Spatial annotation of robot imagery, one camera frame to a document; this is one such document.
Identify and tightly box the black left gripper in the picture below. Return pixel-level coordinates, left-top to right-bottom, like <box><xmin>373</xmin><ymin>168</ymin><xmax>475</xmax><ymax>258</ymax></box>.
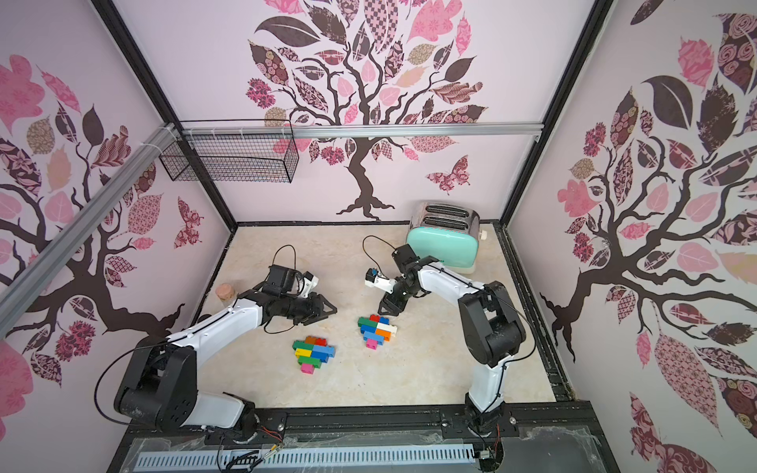
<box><xmin>283</xmin><ymin>292</ymin><xmax>340</xmax><ymax>326</ymax></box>

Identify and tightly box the dark green brick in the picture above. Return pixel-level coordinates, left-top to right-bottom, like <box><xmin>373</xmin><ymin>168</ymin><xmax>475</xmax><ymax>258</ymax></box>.
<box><xmin>293</xmin><ymin>341</ymin><xmax>313</xmax><ymax>352</ymax></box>
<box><xmin>358</xmin><ymin>317</ymin><xmax>378</xmax><ymax>328</ymax></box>

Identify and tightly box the orange lego brick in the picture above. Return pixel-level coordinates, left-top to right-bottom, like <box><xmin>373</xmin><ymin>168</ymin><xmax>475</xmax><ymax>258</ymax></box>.
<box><xmin>375</xmin><ymin>329</ymin><xmax>392</xmax><ymax>340</ymax></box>

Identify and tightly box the light green lego brick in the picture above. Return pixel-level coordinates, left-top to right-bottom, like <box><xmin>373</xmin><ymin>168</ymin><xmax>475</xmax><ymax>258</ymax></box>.
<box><xmin>298</xmin><ymin>357</ymin><xmax>321</xmax><ymax>369</ymax></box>

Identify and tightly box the white lego plate brick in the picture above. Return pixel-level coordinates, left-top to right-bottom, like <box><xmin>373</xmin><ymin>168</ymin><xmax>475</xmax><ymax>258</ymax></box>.
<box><xmin>377</xmin><ymin>323</ymin><xmax>397</xmax><ymax>334</ymax></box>

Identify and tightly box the light blue 2x4 brick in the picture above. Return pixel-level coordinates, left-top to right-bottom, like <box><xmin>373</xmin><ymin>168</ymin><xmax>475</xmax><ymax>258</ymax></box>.
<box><xmin>363</xmin><ymin>332</ymin><xmax>384</xmax><ymax>344</ymax></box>

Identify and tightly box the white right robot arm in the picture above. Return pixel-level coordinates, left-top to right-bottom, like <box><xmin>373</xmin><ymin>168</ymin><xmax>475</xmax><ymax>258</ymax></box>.
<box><xmin>365</xmin><ymin>244</ymin><xmax>528</xmax><ymax>433</ymax></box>

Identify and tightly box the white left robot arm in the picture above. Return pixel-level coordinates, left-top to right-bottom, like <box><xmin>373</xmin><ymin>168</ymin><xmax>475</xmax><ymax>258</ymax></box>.
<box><xmin>114</xmin><ymin>290</ymin><xmax>337</xmax><ymax>443</ymax></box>

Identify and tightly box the mint green toaster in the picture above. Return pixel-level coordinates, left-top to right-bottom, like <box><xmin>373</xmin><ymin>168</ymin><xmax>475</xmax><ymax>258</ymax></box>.
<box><xmin>406</xmin><ymin>201</ymin><xmax>486</xmax><ymax>274</ymax></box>

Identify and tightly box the cork stoppered glass bottle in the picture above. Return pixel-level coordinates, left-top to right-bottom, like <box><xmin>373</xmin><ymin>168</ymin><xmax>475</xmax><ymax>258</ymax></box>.
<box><xmin>215</xmin><ymin>283</ymin><xmax>238</xmax><ymax>305</ymax></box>

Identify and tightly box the white vented base strip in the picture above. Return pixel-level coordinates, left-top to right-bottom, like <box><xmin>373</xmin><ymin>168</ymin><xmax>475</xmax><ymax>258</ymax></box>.
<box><xmin>131</xmin><ymin>445</ymin><xmax>477</xmax><ymax>472</ymax></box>

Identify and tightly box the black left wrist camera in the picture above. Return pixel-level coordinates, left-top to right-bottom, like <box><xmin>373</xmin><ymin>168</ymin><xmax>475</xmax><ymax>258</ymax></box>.
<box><xmin>261</xmin><ymin>264</ymin><xmax>319</xmax><ymax>299</ymax></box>

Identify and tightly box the black wire basket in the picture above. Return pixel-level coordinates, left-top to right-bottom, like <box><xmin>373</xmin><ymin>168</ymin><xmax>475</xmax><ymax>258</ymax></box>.
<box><xmin>160</xmin><ymin>118</ymin><xmax>301</xmax><ymax>183</ymax></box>

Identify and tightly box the black enclosure frame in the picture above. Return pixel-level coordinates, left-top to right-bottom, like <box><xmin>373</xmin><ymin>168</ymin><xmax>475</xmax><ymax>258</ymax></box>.
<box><xmin>88</xmin><ymin>0</ymin><xmax>616</xmax><ymax>473</ymax></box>

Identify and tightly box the aluminium rail back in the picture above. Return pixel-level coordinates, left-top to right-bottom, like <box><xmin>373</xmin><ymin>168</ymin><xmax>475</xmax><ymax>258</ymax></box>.
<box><xmin>181</xmin><ymin>121</ymin><xmax>544</xmax><ymax>139</ymax></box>

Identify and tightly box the aluminium rail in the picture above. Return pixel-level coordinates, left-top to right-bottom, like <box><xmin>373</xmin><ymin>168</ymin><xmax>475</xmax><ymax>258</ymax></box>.
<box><xmin>181</xmin><ymin>121</ymin><xmax>544</xmax><ymax>139</ymax></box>
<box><xmin>1</xmin><ymin>123</ymin><xmax>177</xmax><ymax>336</ymax></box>

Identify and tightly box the aluminium rail left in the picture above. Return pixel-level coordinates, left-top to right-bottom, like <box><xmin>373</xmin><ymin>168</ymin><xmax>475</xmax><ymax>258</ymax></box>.
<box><xmin>1</xmin><ymin>123</ymin><xmax>177</xmax><ymax>336</ymax></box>

